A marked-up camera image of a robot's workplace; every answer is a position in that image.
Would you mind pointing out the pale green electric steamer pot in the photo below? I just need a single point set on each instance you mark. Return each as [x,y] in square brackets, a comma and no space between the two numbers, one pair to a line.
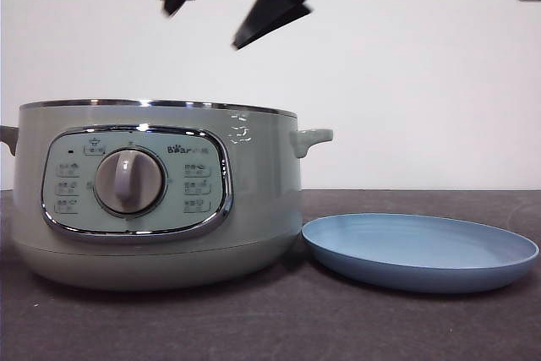
[253,192]

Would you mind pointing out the blue round plate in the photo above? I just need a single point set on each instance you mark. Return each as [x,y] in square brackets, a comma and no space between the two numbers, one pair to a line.
[414,251]

